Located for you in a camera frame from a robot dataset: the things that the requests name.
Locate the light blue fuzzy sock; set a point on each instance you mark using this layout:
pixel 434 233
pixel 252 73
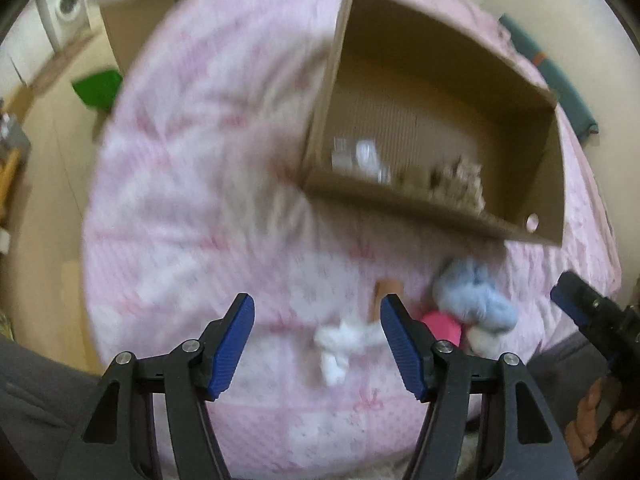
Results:
pixel 475 295

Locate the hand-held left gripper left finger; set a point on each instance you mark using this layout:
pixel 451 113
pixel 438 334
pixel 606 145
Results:
pixel 230 345

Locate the grey mop bucket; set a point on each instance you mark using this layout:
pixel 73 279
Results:
pixel 12 135

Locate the white socks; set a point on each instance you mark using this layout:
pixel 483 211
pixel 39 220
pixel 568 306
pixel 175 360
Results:
pixel 340 346

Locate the pink round ball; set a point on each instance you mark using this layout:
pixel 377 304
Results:
pixel 442 326

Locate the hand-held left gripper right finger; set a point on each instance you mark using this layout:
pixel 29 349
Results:
pixel 400 345

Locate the cream scrunchie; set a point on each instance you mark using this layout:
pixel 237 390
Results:
pixel 457 194

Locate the green dustpan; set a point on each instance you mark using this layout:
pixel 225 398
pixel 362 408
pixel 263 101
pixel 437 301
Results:
pixel 97 90

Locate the cardboard box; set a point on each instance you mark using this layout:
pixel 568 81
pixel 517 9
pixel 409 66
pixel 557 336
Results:
pixel 425 110

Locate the white washing machine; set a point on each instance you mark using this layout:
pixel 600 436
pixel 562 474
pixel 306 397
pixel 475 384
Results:
pixel 65 6

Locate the clear plastic packet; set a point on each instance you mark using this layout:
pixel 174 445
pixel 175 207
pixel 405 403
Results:
pixel 361 159

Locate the beige armchair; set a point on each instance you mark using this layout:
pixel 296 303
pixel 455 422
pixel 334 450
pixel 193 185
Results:
pixel 135 25

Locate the person's grey trousers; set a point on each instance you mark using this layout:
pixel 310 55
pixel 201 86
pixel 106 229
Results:
pixel 40 410

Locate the cream white sock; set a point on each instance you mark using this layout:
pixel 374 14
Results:
pixel 482 341

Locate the yellow wooden stool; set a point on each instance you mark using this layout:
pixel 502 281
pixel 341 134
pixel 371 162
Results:
pixel 10 177

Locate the tan folded sock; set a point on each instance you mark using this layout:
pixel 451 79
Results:
pixel 386 292

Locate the person's right hand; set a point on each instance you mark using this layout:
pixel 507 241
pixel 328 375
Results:
pixel 590 422

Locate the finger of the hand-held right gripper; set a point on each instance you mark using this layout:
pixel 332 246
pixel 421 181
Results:
pixel 575 302

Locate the pink patterned quilt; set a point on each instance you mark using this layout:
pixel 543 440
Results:
pixel 200 185

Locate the teal cushion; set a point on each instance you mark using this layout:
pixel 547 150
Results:
pixel 555 70

